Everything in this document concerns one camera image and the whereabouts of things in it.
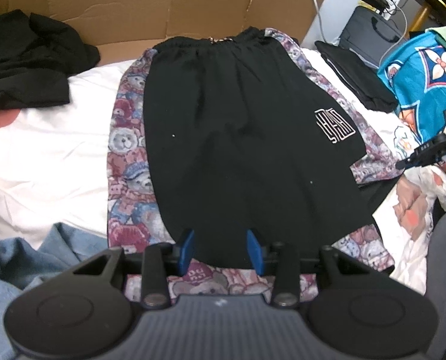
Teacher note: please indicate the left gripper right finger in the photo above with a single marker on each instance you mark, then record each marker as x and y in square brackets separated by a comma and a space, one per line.
[257, 251]

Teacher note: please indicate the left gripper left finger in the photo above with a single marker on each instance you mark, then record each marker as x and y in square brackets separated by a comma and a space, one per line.
[185, 247]

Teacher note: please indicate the bear print black garment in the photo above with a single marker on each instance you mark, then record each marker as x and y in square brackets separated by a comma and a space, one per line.
[226, 135]

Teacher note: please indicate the blue cartoon storage bag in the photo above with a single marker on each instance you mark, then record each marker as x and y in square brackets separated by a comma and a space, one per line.
[416, 74]

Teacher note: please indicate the folded black garment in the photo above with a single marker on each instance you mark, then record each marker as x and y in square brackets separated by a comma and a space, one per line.
[358, 77]

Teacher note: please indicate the grey laptop bag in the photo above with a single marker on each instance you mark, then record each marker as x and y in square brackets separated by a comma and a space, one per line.
[370, 36]

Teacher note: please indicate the blue denim garment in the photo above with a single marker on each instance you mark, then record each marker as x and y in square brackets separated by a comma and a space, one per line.
[23, 267]

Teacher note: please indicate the brown cardboard sheet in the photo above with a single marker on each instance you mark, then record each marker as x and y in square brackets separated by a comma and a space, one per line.
[122, 29]

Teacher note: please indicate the black crumpled garment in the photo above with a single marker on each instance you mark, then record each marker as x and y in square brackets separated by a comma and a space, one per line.
[37, 56]

